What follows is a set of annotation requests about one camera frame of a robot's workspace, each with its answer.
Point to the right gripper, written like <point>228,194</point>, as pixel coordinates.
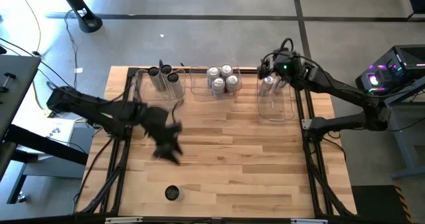
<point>287,66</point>

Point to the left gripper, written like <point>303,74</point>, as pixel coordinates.
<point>161,126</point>

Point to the slim silver blue can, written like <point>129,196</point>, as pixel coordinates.
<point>280,86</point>
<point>266,84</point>

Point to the red and white soda can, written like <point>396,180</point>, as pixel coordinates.
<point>231,81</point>
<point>226,69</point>

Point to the clear plastic bin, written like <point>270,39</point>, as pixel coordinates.
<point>146,94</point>
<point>275,111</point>
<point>199,84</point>

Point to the blue and white soda can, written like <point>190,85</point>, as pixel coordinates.
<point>213,72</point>
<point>218,83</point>

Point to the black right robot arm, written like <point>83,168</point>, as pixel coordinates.
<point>342,86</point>

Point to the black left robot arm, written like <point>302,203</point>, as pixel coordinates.
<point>96,107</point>

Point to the white label strip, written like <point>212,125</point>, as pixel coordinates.
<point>308,221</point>
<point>123,220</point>

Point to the small white tag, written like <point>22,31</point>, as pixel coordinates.
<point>78,70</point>

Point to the white printed box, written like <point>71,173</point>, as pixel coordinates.
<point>36,127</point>

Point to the computer with coloured lights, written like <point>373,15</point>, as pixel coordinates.
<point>405,61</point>

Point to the grey metal stand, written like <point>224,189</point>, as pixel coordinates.
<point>393,144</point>

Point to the black stand base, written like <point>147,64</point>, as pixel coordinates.
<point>87,21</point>

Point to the grey desk top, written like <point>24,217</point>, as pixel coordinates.
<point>16,97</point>

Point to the black crate hazard stripes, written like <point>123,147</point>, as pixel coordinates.
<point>375,204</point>

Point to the white metal bracket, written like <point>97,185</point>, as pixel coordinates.
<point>305,124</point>

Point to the black aluminium table frame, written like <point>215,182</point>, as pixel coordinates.
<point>318,171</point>

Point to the black desk leg frame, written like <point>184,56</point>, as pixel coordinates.
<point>50,147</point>

